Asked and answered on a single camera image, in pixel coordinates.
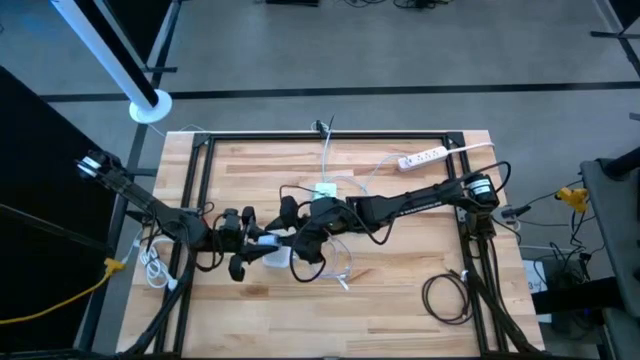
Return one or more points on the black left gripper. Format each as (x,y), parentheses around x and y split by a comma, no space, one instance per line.
(245,242)

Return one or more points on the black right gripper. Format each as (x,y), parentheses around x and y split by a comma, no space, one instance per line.
(310,240)

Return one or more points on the white USB charger block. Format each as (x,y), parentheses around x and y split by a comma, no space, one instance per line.
(267,240)

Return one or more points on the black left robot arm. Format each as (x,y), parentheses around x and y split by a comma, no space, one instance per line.
(130,192)

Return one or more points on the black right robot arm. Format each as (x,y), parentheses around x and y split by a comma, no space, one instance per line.
(400,205)

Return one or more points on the mint green cube power strip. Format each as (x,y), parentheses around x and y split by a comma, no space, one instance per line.
(325,190)

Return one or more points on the white flat power strip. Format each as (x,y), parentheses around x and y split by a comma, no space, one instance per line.
(425,157)

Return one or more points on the white and black column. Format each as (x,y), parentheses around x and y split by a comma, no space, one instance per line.
(160,107)

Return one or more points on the black curtain panel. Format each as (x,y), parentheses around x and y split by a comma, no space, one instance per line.
(40,200)
(631,7)
(135,25)

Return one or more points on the white labelled box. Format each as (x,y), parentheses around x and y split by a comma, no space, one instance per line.
(535,280)

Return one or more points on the yellow plug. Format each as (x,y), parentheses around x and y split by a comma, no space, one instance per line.
(575,197)

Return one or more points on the grey equipment cart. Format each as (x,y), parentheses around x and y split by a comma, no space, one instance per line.
(615,225)

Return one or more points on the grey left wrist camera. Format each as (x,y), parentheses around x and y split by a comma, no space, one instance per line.
(230,222)

